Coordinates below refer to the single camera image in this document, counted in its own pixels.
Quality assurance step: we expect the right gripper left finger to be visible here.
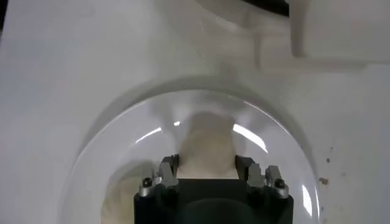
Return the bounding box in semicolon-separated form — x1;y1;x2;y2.
138;154;181;198

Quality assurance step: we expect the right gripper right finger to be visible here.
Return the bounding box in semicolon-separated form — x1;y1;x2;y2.
234;154;289;199

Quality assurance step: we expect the white steamed baozi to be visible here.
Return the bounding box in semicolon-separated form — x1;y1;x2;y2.
100;175;144;224
176;111;240;180

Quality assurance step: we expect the white round plate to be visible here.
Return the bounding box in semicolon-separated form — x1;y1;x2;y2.
59;88;321;224

